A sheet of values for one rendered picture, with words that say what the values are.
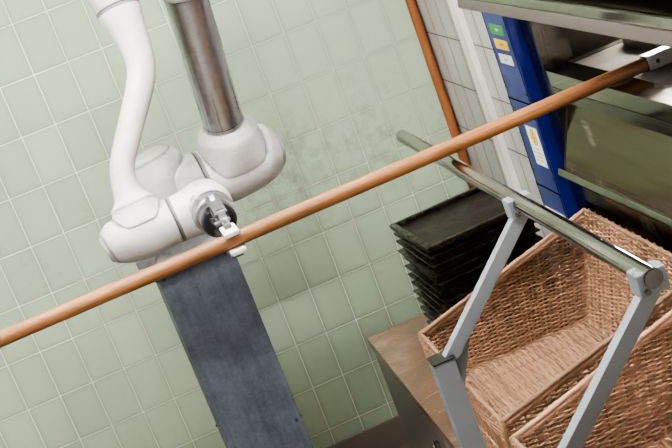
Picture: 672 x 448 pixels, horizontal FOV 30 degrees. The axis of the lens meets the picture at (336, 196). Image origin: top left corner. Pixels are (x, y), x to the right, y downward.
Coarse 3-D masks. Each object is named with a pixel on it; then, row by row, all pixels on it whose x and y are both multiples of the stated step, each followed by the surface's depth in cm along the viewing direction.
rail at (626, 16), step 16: (480, 0) 263; (496, 0) 253; (512, 0) 244; (528, 0) 236; (544, 0) 229; (560, 0) 225; (592, 16) 209; (608, 16) 203; (624, 16) 198; (640, 16) 192; (656, 16) 188
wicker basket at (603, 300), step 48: (624, 240) 270; (528, 288) 291; (576, 288) 294; (624, 288) 274; (432, 336) 288; (480, 336) 291; (528, 336) 294; (576, 336) 291; (480, 384) 285; (528, 384) 277; (576, 384) 238
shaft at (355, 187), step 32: (640, 64) 254; (576, 96) 251; (480, 128) 248; (512, 128) 250; (416, 160) 246; (352, 192) 244; (256, 224) 241; (288, 224) 243; (192, 256) 239; (128, 288) 237; (32, 320) 234
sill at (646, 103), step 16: (560, 64) 287; (576, 64) 282; (560, 80) 279; (576, 80) 270; (640, 80) 252; (592, 96) 265; (608, 96) 256; (624, 96) 248; (640, 96) 242; (656, 96) 238; (640, 112) 244; (656, 112) 237
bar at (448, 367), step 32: (448, 160) 249; (512, 192) 217; (512, 224) 215; (544, 224) 201; (576, 224) 193; (608, 256) 178; (480, 288) 216; (640, 288) 168; (640, 320) 170; (448, 352) 217; (608, 352) 171; (448, 384) 218; (608, 384) 171; (448, 416) 223; (576, 416) 172
